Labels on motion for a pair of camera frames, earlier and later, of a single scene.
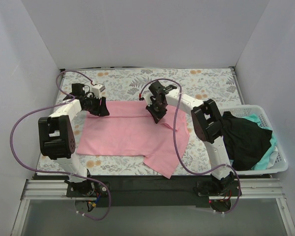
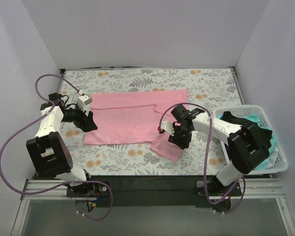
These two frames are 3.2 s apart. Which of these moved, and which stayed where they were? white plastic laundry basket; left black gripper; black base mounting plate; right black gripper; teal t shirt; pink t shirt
Moved: pink t shirt; left black gripper; right black gripper
Stayed: black base mounting plate; white plastic laundry basket; teal t shirt
